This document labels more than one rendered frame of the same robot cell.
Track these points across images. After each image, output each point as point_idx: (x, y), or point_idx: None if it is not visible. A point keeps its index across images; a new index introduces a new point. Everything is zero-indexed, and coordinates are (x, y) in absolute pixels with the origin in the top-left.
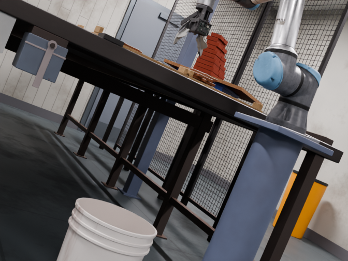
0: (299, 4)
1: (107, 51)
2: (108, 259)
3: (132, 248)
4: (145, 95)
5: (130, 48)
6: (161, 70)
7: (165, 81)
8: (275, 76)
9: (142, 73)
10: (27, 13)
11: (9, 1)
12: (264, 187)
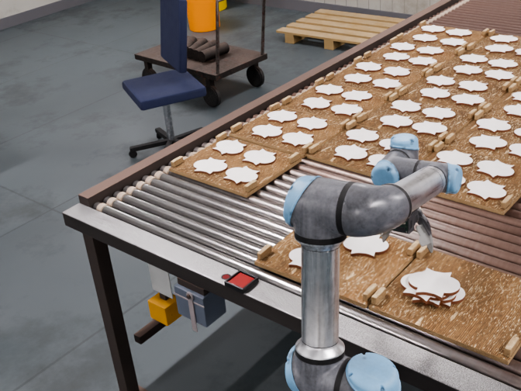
0: (308, 285)
1: (234, 298)
2: None
3: None
4: None
5: (288, 275)
6: (288, 318)
7: (298, 330)
8: (290, 388)
9: (272, 320)
10: (169, 268)
11: (155, 259)
12: None
